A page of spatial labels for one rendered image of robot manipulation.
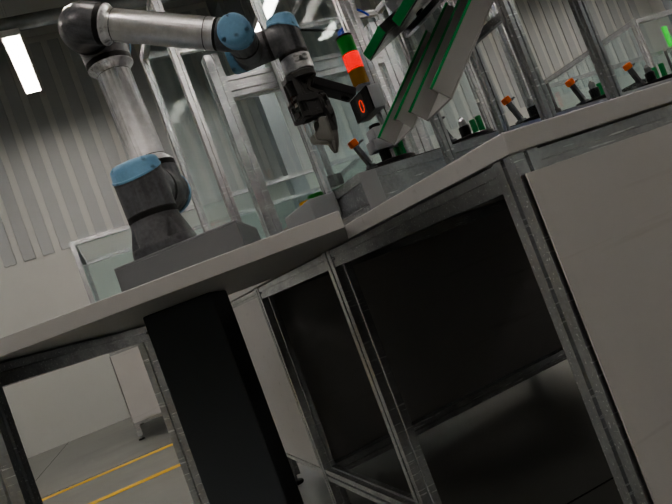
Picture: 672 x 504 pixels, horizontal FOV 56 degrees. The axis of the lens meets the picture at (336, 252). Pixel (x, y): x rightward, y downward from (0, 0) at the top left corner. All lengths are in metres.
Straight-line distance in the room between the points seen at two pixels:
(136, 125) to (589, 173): 1.12
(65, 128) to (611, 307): 9.49
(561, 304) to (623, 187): 0.19
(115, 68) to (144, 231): 0.46
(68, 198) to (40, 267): 1.04
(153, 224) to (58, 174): 8.44
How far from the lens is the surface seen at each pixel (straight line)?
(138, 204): 1.48
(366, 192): 1.40
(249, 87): 2.78
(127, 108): 1.70
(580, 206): 0.92
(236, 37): 1.50
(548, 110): 1.23
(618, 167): 0.98
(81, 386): 9.54
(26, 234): 9.75
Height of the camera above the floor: 0.76
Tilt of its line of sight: 2 degrees up
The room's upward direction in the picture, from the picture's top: 21 degrees counter-clockwise
